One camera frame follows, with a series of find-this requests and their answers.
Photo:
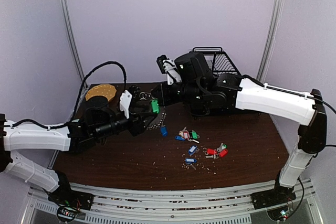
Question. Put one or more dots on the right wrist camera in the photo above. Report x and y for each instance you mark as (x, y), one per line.
(168, 67)

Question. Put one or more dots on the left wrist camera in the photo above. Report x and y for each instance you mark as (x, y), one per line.
(126, 98)

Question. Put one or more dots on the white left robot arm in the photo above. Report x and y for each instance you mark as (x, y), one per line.
(97, 123)

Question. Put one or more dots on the mixed colour key tag bunch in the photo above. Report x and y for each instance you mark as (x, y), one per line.
(186, 135)

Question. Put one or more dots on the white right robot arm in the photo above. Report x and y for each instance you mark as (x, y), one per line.
(191, 82)

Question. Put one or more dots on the aluminium frame post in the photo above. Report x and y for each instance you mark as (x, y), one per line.
(71, 39)
(270, 40)

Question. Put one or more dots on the aluminium front rail base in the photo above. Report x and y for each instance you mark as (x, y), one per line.
(214, 205)

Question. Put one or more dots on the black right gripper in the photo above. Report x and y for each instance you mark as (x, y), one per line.
(163, 94)

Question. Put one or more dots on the green key tag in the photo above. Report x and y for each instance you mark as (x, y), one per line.
(155, 106)

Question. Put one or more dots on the yellow dotted plate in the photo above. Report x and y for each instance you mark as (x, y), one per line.
(102, 90)

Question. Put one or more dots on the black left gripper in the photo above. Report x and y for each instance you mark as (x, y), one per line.
(136, 125)

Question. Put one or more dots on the right aluminium frame post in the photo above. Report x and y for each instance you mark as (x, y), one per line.
(270, 40)

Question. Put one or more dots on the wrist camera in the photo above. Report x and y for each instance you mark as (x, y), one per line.
(126, 98)
(168, 67)

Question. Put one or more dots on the red key tag bunch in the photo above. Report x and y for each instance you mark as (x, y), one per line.
(215, 153)

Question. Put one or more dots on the metal disc with key rings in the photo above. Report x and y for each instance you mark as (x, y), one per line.
(153, 121)

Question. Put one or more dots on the left aluminium frame post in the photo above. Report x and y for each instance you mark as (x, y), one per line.
(71, 39)

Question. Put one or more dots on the blue key tag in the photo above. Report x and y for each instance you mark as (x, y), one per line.
(163, 131)
(192, 150)
(191, 162)

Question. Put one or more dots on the black wire dish rack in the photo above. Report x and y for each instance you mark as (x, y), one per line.
(223, 68)

